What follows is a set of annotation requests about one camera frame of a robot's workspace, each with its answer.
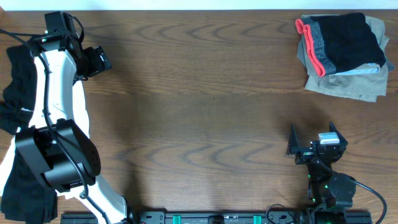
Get black garment with white logo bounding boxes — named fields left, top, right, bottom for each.
left=1, top=45, right=57, bottom=223

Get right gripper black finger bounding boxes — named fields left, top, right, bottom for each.
left=286, top=126, right=299, bottom=155
left=329, top=121, right=348, bottom=146

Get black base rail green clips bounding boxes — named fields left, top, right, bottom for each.
left=60, top=210, right=373, bottom=224

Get black leggings grey red waistband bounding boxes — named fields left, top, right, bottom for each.
left=295, top=12, right=386, bottom=77

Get small black looped base cable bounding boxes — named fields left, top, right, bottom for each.
left=266, top=203, right=296, bottom=224

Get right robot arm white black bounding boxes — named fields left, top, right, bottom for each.
left=287, top=123, right=356, bottom=209

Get folded khaki trousers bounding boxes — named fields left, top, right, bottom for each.
left=297, top=15, right=394, bottom=102

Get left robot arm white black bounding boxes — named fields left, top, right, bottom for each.
left=15, top=11, right=132, bottom=223

